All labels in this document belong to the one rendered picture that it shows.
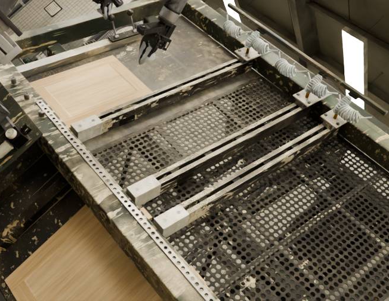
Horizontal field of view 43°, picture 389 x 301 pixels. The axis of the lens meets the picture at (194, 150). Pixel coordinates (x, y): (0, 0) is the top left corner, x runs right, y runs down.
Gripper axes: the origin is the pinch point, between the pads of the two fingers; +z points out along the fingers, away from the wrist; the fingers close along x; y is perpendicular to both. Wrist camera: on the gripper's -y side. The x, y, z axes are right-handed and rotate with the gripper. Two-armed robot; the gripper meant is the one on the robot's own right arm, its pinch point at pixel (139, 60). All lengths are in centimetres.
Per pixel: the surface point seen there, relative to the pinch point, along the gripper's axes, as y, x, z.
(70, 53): 13, 58, 26
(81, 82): 10.1, 37.5, 31.3
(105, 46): 30, 57, 16
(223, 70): 63, 5, -7
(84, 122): -5.7, 6.2, 36.0
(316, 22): 524, 234, -64
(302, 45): 527, 235, -26
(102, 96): 13.2, 23.5, 29.9
